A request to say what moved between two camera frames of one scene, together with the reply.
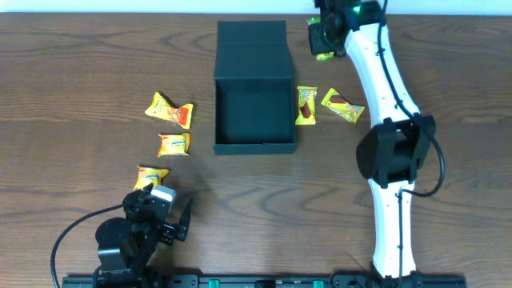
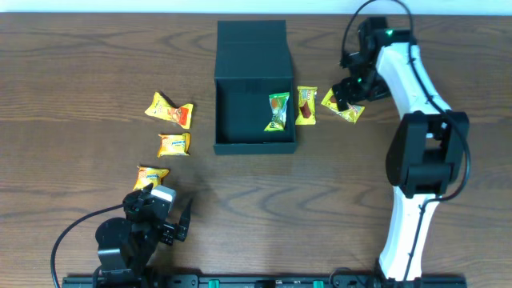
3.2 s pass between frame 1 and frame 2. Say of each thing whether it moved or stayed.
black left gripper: stayed
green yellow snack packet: moved
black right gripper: moved
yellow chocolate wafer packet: stayed
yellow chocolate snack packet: stayed
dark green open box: stayed
